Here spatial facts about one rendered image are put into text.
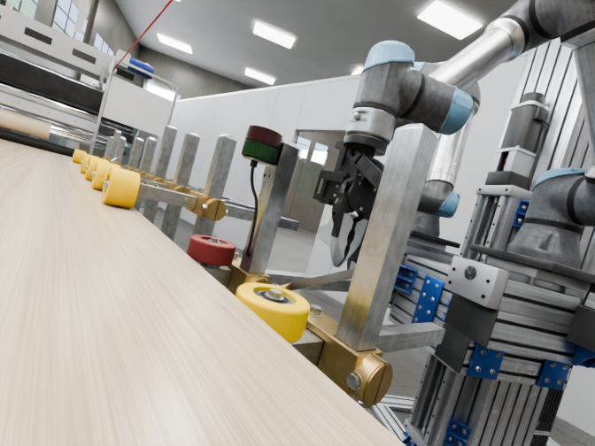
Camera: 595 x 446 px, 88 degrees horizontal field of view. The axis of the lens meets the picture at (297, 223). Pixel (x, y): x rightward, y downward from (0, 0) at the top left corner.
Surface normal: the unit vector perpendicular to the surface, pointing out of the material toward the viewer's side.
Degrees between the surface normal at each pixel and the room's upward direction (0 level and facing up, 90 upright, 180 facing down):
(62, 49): 90
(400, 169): 90
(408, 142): 90
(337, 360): 90
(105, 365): 0
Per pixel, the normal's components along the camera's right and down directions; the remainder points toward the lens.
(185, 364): 0.27, -0.96
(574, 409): -0.69, -0.16
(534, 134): 0.24, 0.11
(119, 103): 0.61, 0.21
